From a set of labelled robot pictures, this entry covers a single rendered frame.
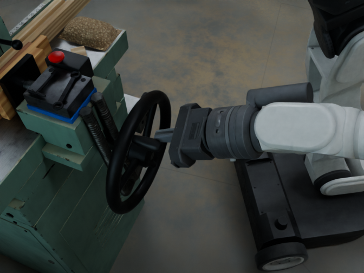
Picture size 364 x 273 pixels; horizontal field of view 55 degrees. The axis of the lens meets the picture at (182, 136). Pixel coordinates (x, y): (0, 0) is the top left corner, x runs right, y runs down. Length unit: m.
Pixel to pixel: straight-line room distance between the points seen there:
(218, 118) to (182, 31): 1.92
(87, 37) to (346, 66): 0.62
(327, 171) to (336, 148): 0.93
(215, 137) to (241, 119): 0.05
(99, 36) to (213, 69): 1.34
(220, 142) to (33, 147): 0.39
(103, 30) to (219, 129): 0.48
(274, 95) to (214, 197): 1.14
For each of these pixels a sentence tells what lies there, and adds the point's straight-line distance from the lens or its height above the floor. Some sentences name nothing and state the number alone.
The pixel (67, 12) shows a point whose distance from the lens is 1.01.
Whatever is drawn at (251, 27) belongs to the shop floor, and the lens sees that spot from 2.54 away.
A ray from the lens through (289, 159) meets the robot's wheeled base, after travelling 1.62.
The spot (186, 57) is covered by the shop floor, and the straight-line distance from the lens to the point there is 2.26.
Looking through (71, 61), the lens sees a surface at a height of 1.01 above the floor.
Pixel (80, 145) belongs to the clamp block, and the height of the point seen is 0.91.
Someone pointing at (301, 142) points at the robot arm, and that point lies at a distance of 0.48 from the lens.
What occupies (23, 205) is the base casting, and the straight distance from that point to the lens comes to 0.81.
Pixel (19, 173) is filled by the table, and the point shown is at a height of 0.88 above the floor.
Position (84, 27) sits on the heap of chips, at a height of 0.93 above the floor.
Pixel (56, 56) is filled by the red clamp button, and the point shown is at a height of 1.03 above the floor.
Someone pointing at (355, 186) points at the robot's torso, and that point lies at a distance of 1.48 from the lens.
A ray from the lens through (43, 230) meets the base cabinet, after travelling 0.92.
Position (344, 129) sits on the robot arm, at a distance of 0.48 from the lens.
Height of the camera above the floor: 1.47
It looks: 53 degrees down
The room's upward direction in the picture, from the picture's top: straight up
